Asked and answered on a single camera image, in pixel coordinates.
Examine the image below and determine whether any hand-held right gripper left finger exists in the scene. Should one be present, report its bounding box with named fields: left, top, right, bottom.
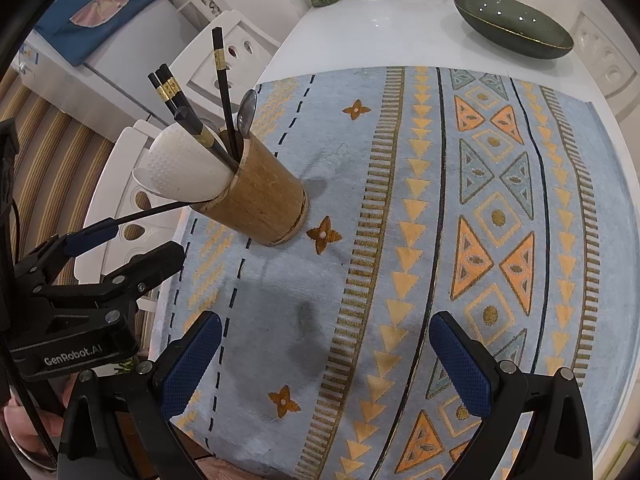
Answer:
left=55, top=310, right=224, bottom=480

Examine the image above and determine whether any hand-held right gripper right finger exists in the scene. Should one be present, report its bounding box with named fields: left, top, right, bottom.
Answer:
left=429, top=311, right=596, bottom=480

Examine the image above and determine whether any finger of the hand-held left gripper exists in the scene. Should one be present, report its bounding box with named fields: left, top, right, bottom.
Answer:
left=30, top=241, right=187, bottom=313
left=14, top=222, right=121, bottom=286

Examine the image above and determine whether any white serving spoon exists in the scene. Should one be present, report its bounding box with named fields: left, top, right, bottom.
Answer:
left=131, top=159, right=168, bottom=193

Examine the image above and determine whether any white dotted rice paddle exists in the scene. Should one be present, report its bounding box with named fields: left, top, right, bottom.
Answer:
left=145, top=127, right=236, bottom=202

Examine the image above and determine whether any wooden utensil holder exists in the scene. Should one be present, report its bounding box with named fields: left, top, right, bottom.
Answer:
left=180, top=129, right=308, bottom=247

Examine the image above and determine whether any metal spoon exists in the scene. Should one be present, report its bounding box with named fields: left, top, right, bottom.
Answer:
left=236, top=89, right=258, bottom=138

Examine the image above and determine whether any person's left hand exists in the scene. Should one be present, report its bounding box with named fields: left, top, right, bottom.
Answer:
left=2, top=402, right=63, bottom=471

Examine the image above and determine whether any white chair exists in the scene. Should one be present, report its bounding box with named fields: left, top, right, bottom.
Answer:
left=74, top=120, right=198, bottom=313
left=170, top=10, right=282, bottom=128
left=570, top=10, right=632, bottom=106

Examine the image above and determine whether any patterned blue table mat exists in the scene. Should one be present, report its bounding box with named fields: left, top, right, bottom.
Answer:
left=150, top=65, right=613, bottom=480

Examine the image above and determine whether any blue cloth cover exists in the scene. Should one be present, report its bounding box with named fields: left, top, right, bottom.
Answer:
left=35, top=0, right=168, bottom=67

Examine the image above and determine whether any dark green bowl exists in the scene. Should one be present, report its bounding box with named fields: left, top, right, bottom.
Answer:
left=454, top=0, right=574, bottom=59

